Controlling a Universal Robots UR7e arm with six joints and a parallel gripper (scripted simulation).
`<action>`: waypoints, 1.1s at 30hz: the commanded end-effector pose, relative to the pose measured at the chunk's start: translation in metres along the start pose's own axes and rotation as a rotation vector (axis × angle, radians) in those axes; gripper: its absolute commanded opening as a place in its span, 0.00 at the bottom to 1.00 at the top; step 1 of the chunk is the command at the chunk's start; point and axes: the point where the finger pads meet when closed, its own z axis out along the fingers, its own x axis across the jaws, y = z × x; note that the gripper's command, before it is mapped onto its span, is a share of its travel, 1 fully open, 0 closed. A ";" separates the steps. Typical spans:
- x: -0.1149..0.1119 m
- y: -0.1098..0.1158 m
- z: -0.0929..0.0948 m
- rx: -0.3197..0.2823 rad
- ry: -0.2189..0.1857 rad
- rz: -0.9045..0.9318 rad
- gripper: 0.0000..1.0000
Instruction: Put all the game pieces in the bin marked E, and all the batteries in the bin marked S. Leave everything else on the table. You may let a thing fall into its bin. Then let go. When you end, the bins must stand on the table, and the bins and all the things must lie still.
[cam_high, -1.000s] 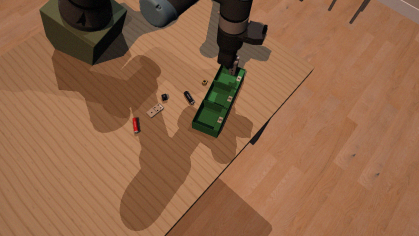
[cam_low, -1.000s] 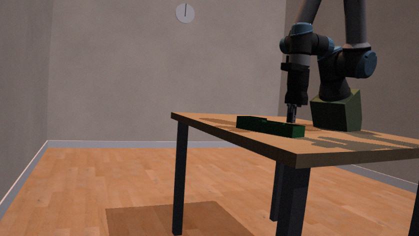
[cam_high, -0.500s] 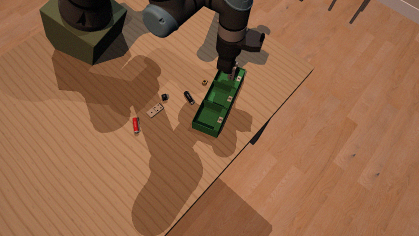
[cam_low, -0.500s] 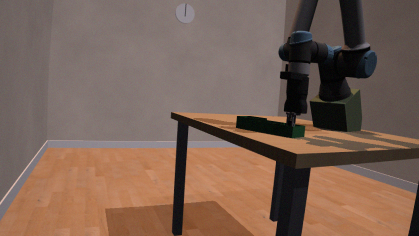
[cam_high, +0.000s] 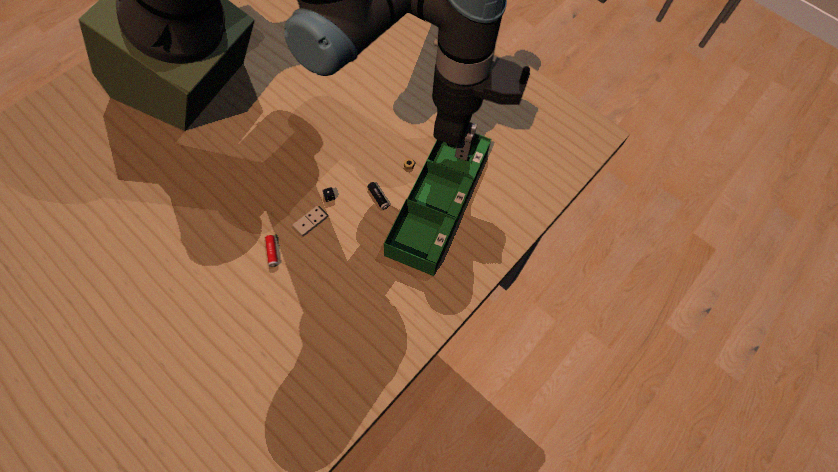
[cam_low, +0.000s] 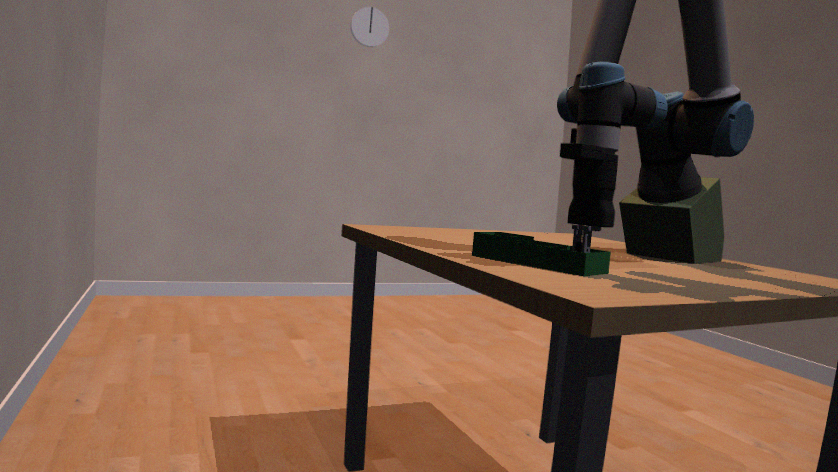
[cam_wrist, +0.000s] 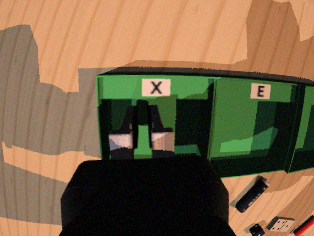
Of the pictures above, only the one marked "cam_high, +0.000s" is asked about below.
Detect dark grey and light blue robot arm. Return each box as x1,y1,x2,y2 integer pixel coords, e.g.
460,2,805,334
116,0,507,76

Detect tan domino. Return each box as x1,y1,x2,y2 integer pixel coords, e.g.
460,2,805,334
293,206,327,237

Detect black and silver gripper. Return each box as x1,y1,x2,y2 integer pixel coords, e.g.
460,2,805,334
432,38,530,161

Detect red battery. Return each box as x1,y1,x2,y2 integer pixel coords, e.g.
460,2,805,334
265,235,278,267

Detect green rack of bins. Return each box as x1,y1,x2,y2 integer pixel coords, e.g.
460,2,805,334
384,133,491,276

